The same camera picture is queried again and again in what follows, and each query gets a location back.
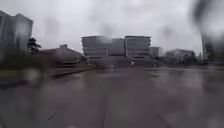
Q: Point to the grey layered office building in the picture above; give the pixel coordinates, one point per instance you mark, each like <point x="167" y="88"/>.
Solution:
<point x="116" y="47"/>

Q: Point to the wet grey paved square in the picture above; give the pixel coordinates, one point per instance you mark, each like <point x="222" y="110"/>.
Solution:
<point x="133" y="100"/>

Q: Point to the low pale distant building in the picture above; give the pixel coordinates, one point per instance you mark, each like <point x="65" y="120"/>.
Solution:
<point x="180" y="54"/>

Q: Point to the dark tree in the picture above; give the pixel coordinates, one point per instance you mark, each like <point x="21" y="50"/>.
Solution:
<point x="33" y="45"/>

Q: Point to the small grey distant building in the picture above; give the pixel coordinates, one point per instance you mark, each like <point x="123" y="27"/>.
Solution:
<point x="154" y="51"/>

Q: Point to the dark tall building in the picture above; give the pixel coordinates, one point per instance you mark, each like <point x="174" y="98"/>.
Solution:
<point x="213" y="46"/>

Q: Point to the tall grey glass building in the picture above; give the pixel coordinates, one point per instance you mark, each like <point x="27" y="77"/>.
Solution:
<point x="13" y="31"/>

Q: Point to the low building with sloped roof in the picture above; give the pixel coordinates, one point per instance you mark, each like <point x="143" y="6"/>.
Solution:
<point x="61" y="55"/>

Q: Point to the person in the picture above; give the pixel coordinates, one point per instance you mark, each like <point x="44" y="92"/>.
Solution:
<point x="132" y="62"/>

